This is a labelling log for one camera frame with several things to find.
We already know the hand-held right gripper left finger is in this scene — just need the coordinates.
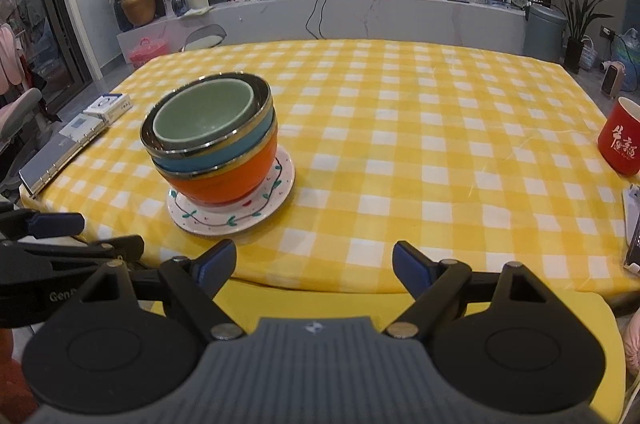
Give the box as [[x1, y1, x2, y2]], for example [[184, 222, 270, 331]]
[[75, 239, 248, 340]]

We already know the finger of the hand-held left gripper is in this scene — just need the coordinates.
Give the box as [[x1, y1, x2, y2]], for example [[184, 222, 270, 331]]
[[0, 210, 86, 239], [0, 234, 146, 277]]

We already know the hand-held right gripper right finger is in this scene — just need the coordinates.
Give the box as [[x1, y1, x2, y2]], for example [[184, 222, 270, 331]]
[[382, 240, 556, 340]]

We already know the orange steel bowl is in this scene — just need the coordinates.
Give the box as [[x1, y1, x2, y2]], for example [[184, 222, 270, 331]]
[[152, 131, 279, 205]]

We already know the blue steel bowl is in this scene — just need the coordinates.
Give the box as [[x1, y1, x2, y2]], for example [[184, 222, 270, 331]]
[[140, 72, 279, 173]]

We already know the white fruit-print plate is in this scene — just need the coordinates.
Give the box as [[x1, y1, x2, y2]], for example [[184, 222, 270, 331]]
[[166, 145, 296, 235]]

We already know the green ceramic bowl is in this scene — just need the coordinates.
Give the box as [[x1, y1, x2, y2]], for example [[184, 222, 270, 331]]
[[152, 80, 256, 143]]

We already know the yellow seat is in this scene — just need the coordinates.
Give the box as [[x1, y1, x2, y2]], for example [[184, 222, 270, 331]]
[[150, 279, 627, 407]]

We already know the pink office chair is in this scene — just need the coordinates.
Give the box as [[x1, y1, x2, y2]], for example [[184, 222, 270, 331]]
[[0, 24, 43, 175]]

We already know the white box with blue print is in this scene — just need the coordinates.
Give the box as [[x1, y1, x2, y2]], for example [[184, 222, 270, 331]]
[[82, 92, 132, 122]]

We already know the pink plastic basket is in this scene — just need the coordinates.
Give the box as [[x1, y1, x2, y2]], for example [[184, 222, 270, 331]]
[[128, 38, 169, 69]]

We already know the glass sliding door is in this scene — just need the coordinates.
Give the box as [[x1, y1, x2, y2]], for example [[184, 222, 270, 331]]
[[0, 0, 101, 125]]

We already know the black smartphone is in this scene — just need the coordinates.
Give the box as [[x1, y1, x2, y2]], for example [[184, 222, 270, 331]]
[[623, 216, 640, 273]]

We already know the grey folding chair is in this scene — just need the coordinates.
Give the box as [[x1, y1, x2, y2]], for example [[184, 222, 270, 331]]
[[180, 24, 228, 53]]

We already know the white plastic case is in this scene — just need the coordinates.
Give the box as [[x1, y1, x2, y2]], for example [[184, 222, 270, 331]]
[[621, 184, 640, 249]]

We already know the gold vase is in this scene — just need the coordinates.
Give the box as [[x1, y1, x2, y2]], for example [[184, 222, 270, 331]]
[[121, 0, 157, 27]]

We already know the red cup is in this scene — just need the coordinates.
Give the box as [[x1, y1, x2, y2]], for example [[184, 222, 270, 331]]
[[597, 96, 640, 177]]

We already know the tall plant in black pot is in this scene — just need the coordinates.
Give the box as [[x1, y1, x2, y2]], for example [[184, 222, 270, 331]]
[[544, 0, 621, 74]]

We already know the grey trash bin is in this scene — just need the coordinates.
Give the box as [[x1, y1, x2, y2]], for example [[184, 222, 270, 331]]
[[522, 2, 568, 63]]

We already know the woven basket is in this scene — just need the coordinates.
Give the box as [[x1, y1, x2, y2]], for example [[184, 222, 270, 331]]
[[580, 36, 599, 71]]

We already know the beige space heater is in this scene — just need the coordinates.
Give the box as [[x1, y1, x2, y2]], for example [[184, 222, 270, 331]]
[[600, 60, 625, 99]]

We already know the blue water jug in bag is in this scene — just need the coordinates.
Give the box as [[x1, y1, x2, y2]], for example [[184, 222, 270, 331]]
[[612, 28, 640, 92]]

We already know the grey ring binder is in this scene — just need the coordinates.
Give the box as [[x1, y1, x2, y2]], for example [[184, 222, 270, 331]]
[[19, 114, 111, 199]]

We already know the black cable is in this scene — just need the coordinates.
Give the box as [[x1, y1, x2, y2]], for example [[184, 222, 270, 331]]
[[305, 0, 328, 40]]

